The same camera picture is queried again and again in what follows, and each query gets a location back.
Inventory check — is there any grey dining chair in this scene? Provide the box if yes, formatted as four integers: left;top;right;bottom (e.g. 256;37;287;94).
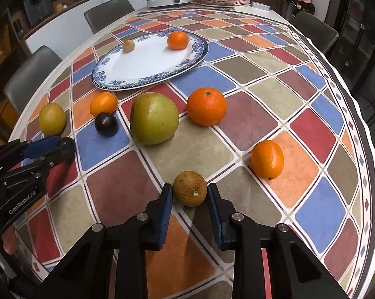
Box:
289;11;340;55
84;0;135;35
4;45;62;116

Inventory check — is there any person's left hand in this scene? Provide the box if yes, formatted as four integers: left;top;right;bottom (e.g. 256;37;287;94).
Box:
0;226;18;256

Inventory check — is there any large green apple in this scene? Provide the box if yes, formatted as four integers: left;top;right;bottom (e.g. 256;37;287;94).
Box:
129;92;180;145

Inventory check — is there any dark purple plum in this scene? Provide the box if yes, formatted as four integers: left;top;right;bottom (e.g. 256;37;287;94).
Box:
95;112;119;138

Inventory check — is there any yellow-green round fruit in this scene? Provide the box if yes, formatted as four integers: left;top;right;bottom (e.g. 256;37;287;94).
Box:
38;102;66;136

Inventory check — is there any sliding glass door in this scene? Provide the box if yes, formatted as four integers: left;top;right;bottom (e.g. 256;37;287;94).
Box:
330;0;375;169

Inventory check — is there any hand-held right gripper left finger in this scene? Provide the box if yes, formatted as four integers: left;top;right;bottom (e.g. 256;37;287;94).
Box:
41;183;175;299

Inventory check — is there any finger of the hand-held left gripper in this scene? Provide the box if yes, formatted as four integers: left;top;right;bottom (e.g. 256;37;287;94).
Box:
0;137;76;194
0;135;63;169

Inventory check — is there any small orange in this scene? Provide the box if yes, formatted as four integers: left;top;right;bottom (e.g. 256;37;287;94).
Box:
90;92;118;116

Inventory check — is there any black countertop appliance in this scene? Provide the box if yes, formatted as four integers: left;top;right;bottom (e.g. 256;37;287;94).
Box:
23;0;55;27

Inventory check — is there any white induction cooker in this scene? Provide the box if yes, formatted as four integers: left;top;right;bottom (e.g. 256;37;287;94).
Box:
146;0;193;8

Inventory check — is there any blue and white plate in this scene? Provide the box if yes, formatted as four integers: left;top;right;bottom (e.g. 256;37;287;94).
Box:
91;31;209;92

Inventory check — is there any large round orange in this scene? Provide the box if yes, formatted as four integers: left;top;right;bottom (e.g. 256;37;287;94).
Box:
186;87;228;127

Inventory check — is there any oval orange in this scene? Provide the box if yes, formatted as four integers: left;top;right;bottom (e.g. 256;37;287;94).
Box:
250;140;284;180

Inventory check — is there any white base cabinet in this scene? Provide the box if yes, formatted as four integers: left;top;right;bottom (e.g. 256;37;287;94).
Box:
22;0;157;57

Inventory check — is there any orange tangerine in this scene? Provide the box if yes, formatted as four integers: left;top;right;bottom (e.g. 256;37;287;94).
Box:
167;31;189;51

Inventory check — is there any plush toy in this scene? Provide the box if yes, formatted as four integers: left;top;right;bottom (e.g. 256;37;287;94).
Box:
288;0;315;14

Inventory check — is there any brown russet pear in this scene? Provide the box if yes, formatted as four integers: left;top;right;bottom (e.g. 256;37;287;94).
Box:
173;171;208;207

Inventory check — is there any colourful checkered tablecloth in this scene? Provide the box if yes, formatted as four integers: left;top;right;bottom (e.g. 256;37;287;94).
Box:
7;8;375;299

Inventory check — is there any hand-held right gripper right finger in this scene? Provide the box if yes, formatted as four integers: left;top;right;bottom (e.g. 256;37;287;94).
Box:
206;183;350;299

